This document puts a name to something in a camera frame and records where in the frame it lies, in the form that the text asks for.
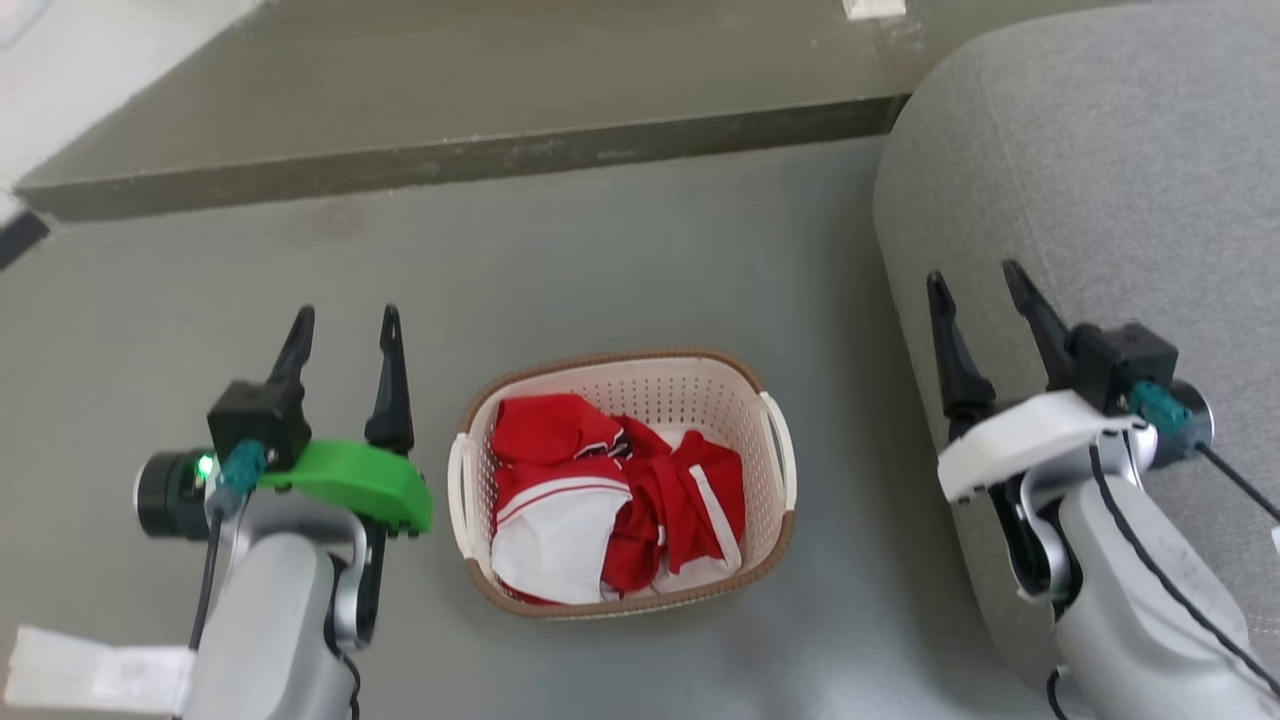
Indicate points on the white garment with red trim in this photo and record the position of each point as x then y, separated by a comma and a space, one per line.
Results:
555, 545

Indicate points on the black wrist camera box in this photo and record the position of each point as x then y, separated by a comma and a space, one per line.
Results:
1125, 365
258, 420

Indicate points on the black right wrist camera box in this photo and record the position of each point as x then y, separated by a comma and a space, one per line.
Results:
1125, 365

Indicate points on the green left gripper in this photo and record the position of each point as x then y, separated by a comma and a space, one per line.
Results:
350, 480

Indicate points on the small black flat object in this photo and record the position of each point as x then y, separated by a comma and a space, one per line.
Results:
20, 238

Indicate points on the cream perforated plastic laundry basket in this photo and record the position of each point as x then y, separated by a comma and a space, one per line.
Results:
680, 390

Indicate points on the small white block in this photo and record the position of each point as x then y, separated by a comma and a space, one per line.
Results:
873, 8

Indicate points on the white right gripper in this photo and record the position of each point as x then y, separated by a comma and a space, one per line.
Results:
1030, 435

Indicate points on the red garment with white stripes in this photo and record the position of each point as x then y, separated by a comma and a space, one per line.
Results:
690, 495

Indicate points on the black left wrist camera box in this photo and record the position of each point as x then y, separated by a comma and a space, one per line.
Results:
258, 420

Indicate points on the grey fabric sofa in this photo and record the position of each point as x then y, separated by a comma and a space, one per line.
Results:
1100, 180

